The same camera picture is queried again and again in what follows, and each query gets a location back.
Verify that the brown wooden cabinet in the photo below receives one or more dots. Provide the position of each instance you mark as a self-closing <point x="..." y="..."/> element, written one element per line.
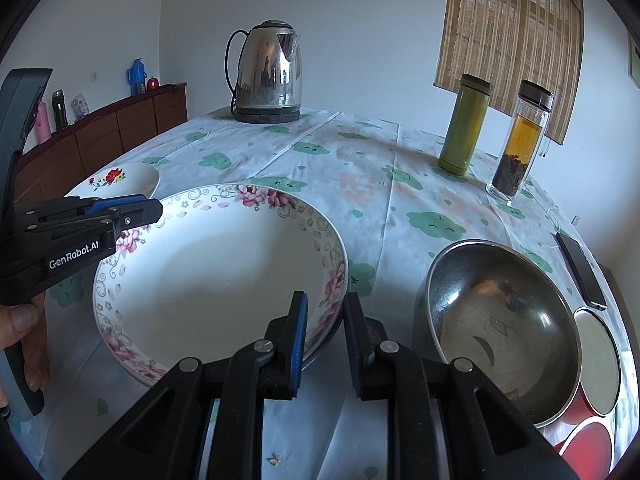
<point x="100" y="135"/>

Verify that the clear plastic bag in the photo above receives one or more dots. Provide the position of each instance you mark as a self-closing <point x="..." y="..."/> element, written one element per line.
<point x="79" y="106"/>

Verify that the bamboo window blind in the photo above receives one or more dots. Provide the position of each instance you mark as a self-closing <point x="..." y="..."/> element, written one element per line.
<point x="500" y="35"/>

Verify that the large pink floral plate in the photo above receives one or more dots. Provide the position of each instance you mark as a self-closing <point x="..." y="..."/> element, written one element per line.
<point x="215" y="270"/>

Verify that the blue thermos flask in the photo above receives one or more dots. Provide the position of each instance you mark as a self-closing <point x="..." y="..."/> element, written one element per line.
<point x="137" y="77"/>

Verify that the black smartphone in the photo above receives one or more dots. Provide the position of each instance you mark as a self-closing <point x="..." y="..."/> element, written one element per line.
<point x="582" y="270"/>

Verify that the glass tea bottle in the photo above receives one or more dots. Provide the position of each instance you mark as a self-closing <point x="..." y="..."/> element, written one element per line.
<point x="517" y="150"/>

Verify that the red apple ornament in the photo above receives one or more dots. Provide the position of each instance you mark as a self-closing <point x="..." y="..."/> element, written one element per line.
<point x="152" y="85"/>

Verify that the white cup steel rim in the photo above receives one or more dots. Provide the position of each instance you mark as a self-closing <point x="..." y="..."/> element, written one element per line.
<point x="597" y="365"/>

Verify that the pink bottle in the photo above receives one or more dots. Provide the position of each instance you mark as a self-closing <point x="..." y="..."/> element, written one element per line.
<point x="42" y="125"/>

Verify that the red bowl white rim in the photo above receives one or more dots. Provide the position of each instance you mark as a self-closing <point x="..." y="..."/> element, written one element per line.
<point x="575" y="412"/>
<point x="590" y="450"/>

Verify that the small red flower plate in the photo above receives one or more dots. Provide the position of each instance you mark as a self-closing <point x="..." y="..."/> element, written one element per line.
<point x="125" y="180"/>

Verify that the green cloud print tablecloth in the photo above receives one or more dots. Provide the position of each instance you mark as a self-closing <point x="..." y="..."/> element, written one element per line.
<point x="350" y="170"/>

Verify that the dark kettle base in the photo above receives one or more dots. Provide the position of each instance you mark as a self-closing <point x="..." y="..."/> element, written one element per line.
<point x="267" y="117"/>

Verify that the framed wall picture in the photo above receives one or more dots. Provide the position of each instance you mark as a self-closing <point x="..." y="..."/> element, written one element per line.
<point x="635" y="60"/>

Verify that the person's left hand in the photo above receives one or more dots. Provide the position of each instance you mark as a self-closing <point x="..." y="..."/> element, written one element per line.
<point x="17" y="320"/>

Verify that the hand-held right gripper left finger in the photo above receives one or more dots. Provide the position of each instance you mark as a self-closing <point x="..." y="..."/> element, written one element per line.
<point x="298" y="345"/>

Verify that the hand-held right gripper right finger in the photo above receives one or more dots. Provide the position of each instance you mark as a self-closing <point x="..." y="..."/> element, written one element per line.
<point x="351" y="345"/>

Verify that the black bottle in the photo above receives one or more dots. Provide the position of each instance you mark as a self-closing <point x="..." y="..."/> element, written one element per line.
<point x="59" y="110"/>

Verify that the stainless steel electric kettle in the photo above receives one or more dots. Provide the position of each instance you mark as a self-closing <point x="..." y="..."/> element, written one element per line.
<point x="265" y="70"/>

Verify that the green thermos bottle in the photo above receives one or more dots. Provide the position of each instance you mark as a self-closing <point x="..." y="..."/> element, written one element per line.
<point x="462" y="125"/>

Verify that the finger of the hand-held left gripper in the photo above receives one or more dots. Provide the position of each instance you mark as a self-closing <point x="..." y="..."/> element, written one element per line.
<point x="135" y="217"/>
<point x="125" y="204"/>

